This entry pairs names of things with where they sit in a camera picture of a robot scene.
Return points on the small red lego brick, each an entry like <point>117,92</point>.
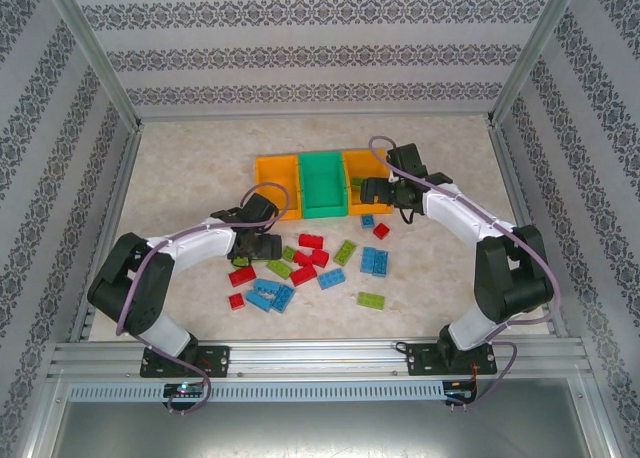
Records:
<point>381,231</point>
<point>236,301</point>

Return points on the aluminium side rail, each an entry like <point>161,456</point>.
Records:
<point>124,178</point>
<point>510,178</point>

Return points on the aluminium mounting rail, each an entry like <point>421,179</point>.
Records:
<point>320,358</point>

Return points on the grey metal panel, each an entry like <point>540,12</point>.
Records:
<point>320,433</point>

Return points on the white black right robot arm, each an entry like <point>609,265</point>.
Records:
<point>460,213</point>

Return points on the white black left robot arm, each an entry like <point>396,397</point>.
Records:
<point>200,243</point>

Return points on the aluminium frame post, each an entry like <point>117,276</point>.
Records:
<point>530,53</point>
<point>101,53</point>

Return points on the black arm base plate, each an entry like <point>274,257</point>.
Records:
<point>220,360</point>
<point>420,360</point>

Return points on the small circuit board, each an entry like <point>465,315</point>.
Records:
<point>462,390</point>
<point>185,389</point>

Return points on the small green lego brick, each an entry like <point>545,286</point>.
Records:
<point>288,253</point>

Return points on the orange plastic bin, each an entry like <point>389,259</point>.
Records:
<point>272,170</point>
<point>357,163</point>

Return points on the small blue lego brick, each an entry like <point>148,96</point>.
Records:
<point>368,221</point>

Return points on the green plastic bin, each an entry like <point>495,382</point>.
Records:
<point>322,188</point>

